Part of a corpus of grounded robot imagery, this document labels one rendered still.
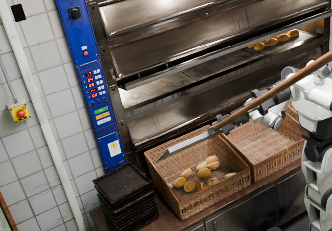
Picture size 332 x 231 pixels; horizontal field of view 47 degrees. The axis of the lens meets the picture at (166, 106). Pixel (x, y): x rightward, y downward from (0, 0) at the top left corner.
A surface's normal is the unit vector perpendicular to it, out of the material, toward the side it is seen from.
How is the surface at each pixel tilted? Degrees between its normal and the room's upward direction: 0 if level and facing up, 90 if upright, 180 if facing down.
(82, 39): 90
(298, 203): 93
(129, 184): 0
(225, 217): 90
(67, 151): 90
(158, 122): 70
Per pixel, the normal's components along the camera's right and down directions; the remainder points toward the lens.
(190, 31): 0.38, 0.04
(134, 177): -0.16, -0.87
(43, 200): 0.47, 0.36
